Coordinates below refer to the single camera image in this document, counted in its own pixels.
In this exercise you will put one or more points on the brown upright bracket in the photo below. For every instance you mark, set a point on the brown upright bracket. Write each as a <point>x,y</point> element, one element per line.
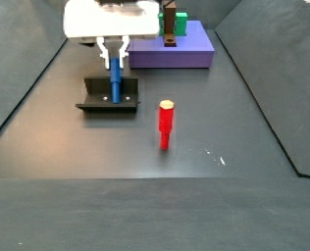
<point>168,22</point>

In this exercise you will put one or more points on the purple base block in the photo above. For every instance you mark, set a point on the purple base block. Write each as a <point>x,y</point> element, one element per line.
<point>192,53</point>

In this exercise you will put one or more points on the red peg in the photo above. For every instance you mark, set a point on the red peg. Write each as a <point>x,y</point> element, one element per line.
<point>165,122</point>

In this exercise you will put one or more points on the green block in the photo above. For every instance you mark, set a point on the green block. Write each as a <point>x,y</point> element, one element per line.
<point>180,23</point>

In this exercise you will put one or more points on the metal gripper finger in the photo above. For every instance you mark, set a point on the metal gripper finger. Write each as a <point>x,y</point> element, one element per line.
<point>104,52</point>
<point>122,50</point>

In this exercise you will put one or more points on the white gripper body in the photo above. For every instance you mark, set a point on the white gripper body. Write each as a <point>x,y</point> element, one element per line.
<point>89,20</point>

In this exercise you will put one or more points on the black angle bracket fixture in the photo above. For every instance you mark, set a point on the black angle bracket fixture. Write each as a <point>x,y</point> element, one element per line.
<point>110,96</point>

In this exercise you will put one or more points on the blue peg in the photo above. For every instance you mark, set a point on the blue peg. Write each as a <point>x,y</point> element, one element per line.
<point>114,80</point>

